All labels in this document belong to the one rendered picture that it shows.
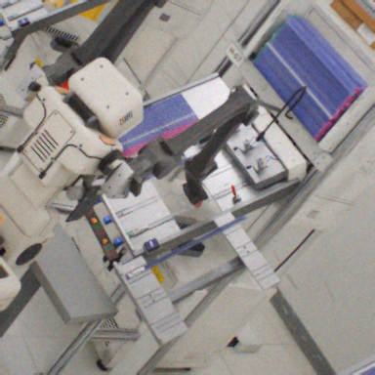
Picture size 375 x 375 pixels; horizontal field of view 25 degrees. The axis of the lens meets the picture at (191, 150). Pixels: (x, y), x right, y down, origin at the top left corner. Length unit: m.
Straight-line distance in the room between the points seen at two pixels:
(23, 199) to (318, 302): 2.66
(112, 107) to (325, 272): 2.73
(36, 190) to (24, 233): 0.15
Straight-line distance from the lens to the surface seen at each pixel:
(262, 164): 3.29
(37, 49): 4.50
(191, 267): 3.58
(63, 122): 2.53
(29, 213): 2.69
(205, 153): 2.97
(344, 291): 4.92
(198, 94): 3.67
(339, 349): 4.93
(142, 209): 3.30
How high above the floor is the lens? 2.29
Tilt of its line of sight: 22 degrees down
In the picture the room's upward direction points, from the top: 38 degrees clockwise
